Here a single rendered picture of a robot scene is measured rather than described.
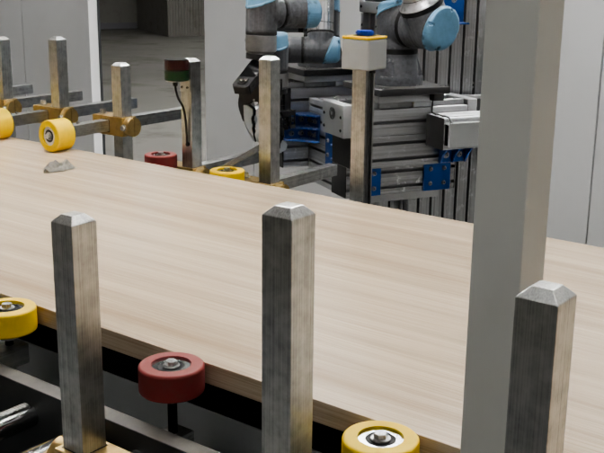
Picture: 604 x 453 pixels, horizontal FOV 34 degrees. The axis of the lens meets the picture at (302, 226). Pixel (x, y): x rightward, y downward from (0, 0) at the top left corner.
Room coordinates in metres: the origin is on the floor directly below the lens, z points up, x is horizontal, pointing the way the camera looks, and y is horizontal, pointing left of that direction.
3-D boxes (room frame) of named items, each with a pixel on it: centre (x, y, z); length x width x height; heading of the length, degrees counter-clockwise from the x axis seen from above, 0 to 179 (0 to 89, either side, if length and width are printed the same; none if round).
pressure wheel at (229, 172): (2.24, 0.17, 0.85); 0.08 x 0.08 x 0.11
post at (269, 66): (2.29, 0.08, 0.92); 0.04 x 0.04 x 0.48; 52
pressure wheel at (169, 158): (2.42, 0.35, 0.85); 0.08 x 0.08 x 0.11
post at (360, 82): (2.13, -0.13, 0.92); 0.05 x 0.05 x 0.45; 52
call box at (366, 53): (2.14, -0.13, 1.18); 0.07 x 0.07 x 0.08; 52
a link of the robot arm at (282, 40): (2.77, 0.08, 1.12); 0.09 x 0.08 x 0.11; 0
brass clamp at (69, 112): (2.76, 0.69, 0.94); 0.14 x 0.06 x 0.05; 52
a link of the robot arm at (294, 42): (2.87, 0.06, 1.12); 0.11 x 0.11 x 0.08; 0
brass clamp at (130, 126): (2.61, 0.49, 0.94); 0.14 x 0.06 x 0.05; 52
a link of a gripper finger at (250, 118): (2.42, 0.12, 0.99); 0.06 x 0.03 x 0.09; 155
